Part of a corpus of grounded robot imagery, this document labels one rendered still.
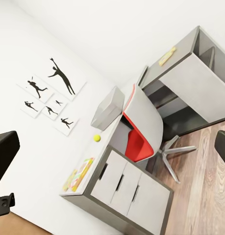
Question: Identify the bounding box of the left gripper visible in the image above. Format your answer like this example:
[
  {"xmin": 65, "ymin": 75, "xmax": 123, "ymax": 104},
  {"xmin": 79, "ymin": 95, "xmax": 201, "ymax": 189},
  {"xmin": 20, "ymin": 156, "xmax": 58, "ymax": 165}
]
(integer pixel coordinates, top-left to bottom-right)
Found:
[{"xmin": 0, "ymin": 192, "xmax": 15, "ymax": 216}]

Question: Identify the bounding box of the toy box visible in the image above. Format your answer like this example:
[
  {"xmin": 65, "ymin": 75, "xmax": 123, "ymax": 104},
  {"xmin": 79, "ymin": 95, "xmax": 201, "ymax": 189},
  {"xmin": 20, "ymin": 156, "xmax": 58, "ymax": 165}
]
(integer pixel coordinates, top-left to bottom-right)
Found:
[{"xmin": 90, "ymin": 86, "xmax": 125, "ymax": 131}]

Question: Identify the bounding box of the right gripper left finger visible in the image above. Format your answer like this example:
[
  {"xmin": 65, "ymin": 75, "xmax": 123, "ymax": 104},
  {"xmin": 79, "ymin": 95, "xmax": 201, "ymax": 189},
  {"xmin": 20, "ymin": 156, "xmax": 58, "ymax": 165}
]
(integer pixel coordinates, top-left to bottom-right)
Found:
[{"xmin": 0, "ymin": 130, "xmax": 20, "ymax": 180}]

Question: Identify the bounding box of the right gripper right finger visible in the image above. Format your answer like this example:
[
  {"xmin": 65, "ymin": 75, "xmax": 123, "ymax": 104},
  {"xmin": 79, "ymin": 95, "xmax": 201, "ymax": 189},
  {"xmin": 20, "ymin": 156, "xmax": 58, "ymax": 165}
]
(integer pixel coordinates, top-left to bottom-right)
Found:
[{"xmin": 214, "ymin": 130, "xmax": 225, "ymax": 162}]

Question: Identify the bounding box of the board game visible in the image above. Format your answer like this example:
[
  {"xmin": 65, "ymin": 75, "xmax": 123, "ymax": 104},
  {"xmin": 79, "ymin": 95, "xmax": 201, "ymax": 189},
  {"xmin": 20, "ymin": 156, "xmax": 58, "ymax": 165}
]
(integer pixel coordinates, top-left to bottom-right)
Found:
[{"xmin": 68, "ymin": 157, "xmax": 95, "ymax": 192}]

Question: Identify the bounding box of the jigsaw puzzle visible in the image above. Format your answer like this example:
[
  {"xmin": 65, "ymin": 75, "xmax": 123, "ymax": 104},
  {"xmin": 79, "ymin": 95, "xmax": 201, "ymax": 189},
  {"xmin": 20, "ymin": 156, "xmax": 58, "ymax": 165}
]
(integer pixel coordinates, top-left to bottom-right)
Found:
[
  {"xmin": 159, "ymin": 46, "xmax": 175, "ymax": 66},
  {"xmin": 63, "ymin": 169, "xmax": 77, "ymax": 191}
]

